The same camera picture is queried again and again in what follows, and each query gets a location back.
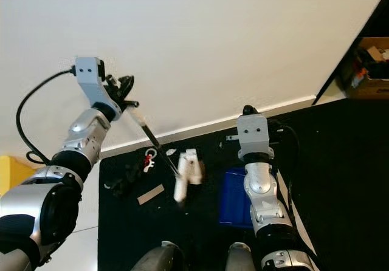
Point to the grey robot left leg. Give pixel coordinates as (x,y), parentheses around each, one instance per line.
(158,259)

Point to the black floor mat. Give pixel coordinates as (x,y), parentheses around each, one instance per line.
(340,174)

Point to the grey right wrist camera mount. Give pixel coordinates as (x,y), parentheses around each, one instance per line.
(254,134)

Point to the grey robot leg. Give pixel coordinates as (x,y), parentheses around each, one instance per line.
(158,259)
(240,259)

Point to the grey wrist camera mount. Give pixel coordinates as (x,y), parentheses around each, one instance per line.
(254,134)
(91,85)

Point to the brown cardboard box of clutter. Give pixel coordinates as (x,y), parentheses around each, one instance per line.
(374,89)

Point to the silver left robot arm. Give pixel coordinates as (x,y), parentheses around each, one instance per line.
(48,204)

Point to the yellow box with writing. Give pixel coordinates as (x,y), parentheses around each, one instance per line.
(6,175)

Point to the small brown cardboard piece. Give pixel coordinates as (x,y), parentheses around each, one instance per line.
(151,194)

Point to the blue plastic dustpan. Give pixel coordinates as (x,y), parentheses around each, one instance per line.
(231,198)

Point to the red and white keyring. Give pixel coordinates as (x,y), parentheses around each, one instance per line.
(149,160)

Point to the grey robot right leg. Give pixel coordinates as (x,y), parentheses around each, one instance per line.
(240,259)

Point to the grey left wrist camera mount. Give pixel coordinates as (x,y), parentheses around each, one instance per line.
(91,85)

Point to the black crumpled debris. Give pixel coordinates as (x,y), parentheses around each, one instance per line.
(124,177)

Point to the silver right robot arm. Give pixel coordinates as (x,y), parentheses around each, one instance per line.
(264,198)

